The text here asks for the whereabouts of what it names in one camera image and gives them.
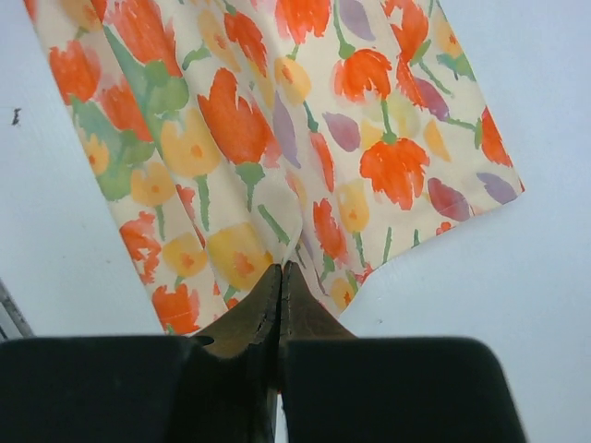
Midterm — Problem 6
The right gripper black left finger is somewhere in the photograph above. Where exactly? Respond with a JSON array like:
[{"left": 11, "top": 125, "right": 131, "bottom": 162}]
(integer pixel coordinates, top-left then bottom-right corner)
[{"left": 1, "top": 265, "right": 282, "bottom": 442}]

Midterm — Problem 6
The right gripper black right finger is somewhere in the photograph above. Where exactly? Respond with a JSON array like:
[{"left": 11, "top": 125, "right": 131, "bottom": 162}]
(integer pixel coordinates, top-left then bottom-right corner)
[{"left": 279, "top": 262, "right": 526, "bottom": 442}]

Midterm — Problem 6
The orange floral skirt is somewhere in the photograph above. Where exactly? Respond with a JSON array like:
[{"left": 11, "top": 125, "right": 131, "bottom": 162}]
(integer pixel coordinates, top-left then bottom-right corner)
[{"left": 25, "top": 1, "right": 524, "bottom": 335}]

